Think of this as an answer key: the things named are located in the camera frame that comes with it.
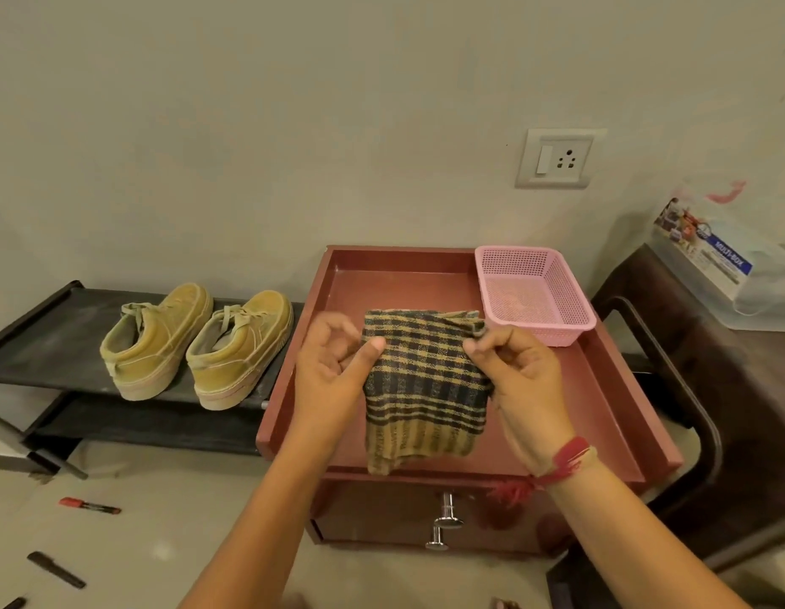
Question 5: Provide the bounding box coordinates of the red marker pen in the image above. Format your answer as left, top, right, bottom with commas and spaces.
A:
58, 497, 122, 516

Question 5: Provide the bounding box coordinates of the black comb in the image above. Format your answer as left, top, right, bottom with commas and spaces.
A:
27, 551, 88, 590

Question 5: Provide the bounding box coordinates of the clear plastic storage box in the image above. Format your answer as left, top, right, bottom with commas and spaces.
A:
648, 180, 785, 332

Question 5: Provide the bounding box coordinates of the black shoe rack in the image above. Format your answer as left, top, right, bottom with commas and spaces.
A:
0, 280, 305, 481

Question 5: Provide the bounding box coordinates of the white wall socket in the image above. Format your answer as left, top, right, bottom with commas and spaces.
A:
515, 128, 608, 190

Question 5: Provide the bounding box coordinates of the tan suede sneaker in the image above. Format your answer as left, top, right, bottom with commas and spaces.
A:
186, 289, 295, 412
99, 283, 214, 402

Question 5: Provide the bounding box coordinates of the pink plastic mesh basket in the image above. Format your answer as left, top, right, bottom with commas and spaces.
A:
474, 245, 598, 348

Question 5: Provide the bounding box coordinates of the person's right hand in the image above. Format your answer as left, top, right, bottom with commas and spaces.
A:
462, 324, 578, 476

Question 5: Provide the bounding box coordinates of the person's right forearm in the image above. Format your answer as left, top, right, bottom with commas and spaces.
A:
545, 447, 752, 609

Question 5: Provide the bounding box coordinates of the checked tan and black cloth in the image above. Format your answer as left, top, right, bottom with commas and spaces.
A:
360, 308, 495, 477

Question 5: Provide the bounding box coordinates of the reddish brown bedside cabinet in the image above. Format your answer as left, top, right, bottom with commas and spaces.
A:
256, 245, 684, 557

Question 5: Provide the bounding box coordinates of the red thread wristband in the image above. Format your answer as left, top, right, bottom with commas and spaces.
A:
488, 436, 599, 508

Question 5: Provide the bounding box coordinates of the person's left hand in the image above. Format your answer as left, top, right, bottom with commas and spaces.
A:
294, 312, 387, 446

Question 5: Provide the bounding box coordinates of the person's left forearm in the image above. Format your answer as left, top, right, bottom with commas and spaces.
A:
177, 421, 349, 609

